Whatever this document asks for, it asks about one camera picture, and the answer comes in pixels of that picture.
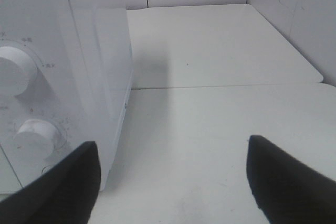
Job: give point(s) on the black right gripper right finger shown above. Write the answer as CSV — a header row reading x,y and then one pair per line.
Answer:
x,y
285,189

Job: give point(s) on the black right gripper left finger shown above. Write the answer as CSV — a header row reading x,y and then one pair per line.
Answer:
x,y
67,193

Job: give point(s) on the round white door button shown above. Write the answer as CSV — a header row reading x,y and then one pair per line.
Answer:
x,y
47,169

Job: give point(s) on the white microwave knob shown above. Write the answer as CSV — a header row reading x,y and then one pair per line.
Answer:
x,y
18,71
37,139

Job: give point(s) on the white microwave oven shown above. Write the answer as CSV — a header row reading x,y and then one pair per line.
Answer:
x,y
83,54

